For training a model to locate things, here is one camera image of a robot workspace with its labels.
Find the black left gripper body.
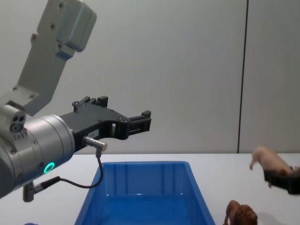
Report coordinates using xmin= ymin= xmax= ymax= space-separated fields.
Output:
xmin=59 ymin=106 xmax=129 ymax=153

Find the pink toy pig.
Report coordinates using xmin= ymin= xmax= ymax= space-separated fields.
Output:
xmin=249 ymin=144 xmax=293 ymax=177

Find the brown toy lion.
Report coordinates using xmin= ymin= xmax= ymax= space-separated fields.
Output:
xmin=222 ymin=199 xmax=258 ymax=225

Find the blue plastic bin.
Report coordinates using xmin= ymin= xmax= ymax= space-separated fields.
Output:
xmin=74 ymin=160 xmax=216 ymax=225

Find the thin dark gripper cable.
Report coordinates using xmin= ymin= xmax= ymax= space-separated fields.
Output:
xmin=22 ymin=135 xmax=108 ymax=203

